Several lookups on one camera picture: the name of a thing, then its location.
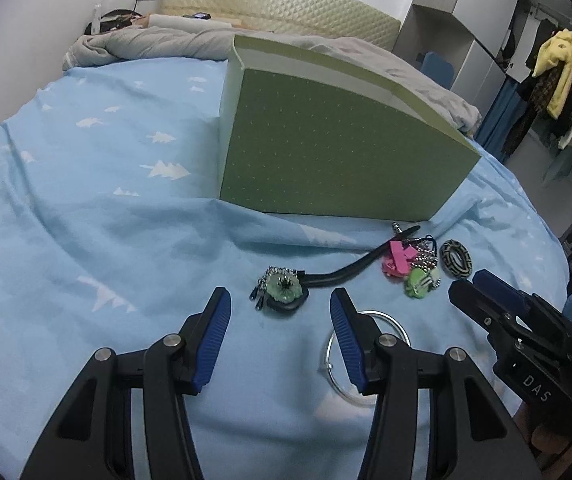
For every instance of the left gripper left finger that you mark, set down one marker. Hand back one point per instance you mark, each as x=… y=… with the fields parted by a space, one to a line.
x=89 y=435

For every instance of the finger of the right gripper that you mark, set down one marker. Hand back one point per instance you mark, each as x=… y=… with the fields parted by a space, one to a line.
x=503 y=289
x=467 y=298

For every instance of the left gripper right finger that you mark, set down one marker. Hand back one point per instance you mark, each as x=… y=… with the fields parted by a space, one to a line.
x=471 y=434

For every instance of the black gold patterned bangle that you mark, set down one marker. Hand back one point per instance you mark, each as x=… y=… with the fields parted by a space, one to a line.
x=456 y=259

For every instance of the green hair clip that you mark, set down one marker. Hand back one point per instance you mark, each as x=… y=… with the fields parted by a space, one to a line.
x=420 y=282

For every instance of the pink hair clip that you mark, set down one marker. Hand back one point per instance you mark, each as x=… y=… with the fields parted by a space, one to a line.
x=398 y=263

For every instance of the silver bangle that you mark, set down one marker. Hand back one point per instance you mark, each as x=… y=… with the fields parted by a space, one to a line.
x=352 y=396

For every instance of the right hand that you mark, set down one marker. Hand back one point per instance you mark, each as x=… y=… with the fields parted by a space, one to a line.
x=553 y=452

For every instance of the blue curtain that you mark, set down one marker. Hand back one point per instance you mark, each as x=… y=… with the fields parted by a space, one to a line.
x=507 y=107

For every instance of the dark hanging clothes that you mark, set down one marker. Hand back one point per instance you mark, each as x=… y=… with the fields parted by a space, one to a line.
x=530 y=86

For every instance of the light blue bed sheet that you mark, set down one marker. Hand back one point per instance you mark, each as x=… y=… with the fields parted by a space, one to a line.
x=112 y=232

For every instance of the blue chair back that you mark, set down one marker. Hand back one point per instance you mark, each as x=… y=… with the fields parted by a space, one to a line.
x=437 y=69

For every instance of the grey duvet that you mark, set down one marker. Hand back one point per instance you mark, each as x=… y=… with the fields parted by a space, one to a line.
x=132 y=43

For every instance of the green cardboard box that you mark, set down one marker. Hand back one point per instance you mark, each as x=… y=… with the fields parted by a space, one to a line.
x=302 y=132

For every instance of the yellow garment on rack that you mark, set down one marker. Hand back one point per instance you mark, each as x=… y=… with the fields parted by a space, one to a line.
x=554 y=64

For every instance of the grey white wardrobe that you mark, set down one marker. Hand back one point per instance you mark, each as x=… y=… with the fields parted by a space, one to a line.
x=468 y=34

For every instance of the cream quilted headboard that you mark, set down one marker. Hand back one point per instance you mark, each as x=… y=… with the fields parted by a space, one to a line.
x=327 y=18

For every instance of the white bottle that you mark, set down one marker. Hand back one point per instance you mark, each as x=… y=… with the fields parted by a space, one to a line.
x=96 y=20

